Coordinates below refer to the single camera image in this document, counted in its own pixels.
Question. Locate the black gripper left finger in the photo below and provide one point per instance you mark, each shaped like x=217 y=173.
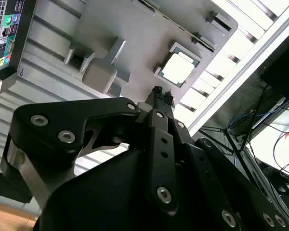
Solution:
x=62 y=120

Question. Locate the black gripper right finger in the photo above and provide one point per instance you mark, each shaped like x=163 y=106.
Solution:
x=219 y=173

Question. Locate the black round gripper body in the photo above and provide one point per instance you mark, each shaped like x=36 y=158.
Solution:
x=106 y=197

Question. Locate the CPU with silver top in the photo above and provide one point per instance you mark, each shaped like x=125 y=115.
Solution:
x=177 y=68

